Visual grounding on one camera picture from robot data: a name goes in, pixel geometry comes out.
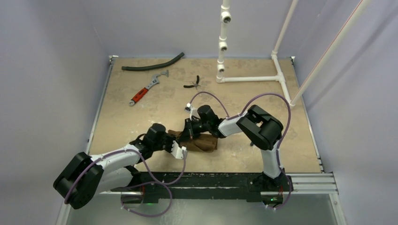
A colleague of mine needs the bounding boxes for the brown cloth napkin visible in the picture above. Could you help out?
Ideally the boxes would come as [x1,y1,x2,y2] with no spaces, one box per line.
[177,134,218,153]

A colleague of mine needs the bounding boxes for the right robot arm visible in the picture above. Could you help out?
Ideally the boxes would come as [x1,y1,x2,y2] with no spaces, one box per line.
[178,105,283,191]

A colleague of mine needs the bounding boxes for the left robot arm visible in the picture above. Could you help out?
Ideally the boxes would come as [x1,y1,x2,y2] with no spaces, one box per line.
[53,123,186,209]

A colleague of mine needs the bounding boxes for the black pliers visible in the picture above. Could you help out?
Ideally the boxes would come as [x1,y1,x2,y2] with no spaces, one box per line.
[183,75,200,89]

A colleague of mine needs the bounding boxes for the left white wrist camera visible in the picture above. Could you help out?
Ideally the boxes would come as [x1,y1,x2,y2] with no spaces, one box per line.
[171,141,187,159]

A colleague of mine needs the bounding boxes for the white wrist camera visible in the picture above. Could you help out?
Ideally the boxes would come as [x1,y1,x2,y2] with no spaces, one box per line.
[171,141,187,159]
[184,103,197,119]

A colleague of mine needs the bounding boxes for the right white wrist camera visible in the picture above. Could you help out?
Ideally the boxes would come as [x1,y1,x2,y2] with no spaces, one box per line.
[184,103,197,119]

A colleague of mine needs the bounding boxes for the red handled adjustable wrench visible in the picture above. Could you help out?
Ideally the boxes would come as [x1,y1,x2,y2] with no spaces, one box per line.
[129,70,169,106]

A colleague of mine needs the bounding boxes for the black rubber hose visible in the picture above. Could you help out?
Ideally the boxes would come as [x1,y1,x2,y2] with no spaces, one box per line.
[121,52,185,72]

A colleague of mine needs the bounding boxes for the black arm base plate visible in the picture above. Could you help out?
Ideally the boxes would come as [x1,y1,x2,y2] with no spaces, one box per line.
[113,172,293,204]

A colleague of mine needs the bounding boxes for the white PVC pipe frame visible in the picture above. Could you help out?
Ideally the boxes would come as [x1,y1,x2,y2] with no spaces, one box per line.
[215,0,372,110]

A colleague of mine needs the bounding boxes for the aluminium frame rail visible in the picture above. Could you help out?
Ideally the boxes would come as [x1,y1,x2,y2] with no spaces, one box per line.
[57,56,347,225]

